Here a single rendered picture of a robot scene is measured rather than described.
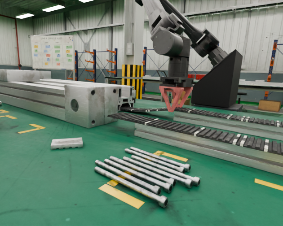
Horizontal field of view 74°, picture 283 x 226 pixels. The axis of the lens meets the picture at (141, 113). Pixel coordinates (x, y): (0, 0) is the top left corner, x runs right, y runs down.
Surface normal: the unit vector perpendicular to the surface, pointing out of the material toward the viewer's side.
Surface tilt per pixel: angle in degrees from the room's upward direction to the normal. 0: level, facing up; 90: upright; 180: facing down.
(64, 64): 90
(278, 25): 90
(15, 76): 90
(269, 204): 0
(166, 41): 90
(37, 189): 0
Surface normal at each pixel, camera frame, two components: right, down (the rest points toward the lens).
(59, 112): -0.57, 0.14
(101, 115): 0.82, 0.15
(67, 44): -0.24, 0.18
